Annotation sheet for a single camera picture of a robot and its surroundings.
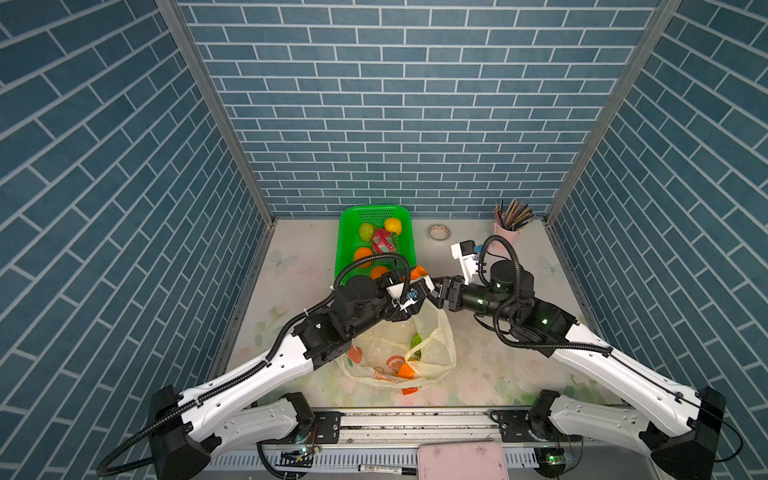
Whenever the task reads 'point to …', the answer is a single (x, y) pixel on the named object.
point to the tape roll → (439, 232)
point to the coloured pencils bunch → (515, 215)
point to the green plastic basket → (349, 240)
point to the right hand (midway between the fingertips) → (419, 281)
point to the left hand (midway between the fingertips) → (419, 277)
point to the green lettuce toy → (416, 339)
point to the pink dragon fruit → (383, 242)
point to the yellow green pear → (366, 231)
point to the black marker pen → (388, 469)
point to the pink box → (462, 461)
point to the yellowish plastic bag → (405, 353)
